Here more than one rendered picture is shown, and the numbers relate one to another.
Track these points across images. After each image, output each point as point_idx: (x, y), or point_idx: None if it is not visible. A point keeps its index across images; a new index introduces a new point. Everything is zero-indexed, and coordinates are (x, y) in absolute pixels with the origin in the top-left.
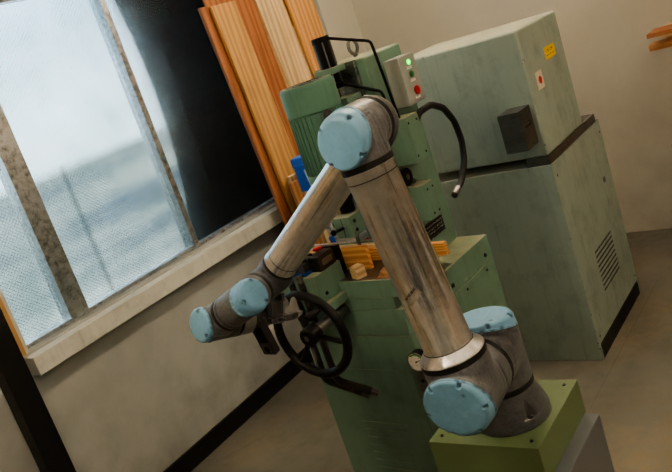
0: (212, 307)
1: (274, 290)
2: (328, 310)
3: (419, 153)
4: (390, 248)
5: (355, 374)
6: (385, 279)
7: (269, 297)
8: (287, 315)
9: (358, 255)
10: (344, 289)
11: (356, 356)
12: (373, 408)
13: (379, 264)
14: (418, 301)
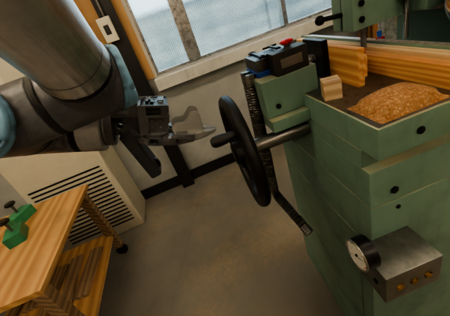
0: None
1: (56, 116)
2: (242, 142)
3: None
4: None
5: (309, 186)
6: (357, 120)
7: (41, 128)
8: (166, 138)
9: (346, 62)
10: (308, 106)
11: (311, 175)
12: (318, 219)
13: (376, 83)
14: None
